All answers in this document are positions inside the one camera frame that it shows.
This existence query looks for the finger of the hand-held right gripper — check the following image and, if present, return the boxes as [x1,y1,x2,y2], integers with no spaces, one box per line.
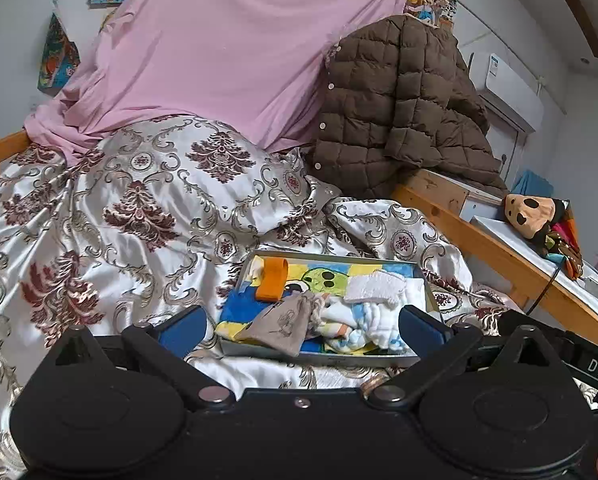
[498,310,570,356]

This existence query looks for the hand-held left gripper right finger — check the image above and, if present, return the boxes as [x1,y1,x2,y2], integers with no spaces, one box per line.
[368,304,570,411]

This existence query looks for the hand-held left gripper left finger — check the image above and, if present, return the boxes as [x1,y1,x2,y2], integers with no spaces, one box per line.
[34,304,236,411]

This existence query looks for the white sock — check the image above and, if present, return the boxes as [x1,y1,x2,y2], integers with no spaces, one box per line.
[343,269,411,307]

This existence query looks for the striped baby towel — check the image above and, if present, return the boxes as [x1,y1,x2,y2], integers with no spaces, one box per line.
[321,304,412,357]

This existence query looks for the grey metal tray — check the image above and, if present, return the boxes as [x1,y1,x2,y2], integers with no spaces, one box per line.
[218,249,447,368]

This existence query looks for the beige drawstring pouch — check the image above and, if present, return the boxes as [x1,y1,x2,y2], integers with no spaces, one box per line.
[238,291,327,359]

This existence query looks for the orange cloth strap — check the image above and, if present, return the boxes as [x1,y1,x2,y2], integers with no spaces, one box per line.
[255,257,291,304]

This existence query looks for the white side ledge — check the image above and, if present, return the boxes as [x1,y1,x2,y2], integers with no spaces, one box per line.
[462,187,598,313]

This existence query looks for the floral patterned satin quilt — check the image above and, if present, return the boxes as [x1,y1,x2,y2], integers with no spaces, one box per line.
[0,115,530,480]

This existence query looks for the brown spotted plush toy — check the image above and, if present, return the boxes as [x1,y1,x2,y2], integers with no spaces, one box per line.
[502,192,585,278]

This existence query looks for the blue cloth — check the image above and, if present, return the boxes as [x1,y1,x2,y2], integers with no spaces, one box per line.
[510,169,556,202]

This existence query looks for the brown quilted jacket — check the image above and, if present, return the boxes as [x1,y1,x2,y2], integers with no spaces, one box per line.
[304,14,511,200]

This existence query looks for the white air conditioner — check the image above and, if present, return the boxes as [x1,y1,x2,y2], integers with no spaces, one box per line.
[466,51,545,133]

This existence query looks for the pink hanging sheet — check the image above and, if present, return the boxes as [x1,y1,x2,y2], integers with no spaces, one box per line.
[23,0,412,168]

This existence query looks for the kite-shaped cartoon poster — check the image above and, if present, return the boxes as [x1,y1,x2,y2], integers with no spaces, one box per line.
[38,10,81,97]

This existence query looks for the black cable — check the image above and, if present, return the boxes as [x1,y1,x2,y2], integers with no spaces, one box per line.
[526,264,564,317]

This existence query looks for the wooden bed frame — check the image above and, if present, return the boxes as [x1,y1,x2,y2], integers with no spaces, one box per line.
[0,129,598,356]

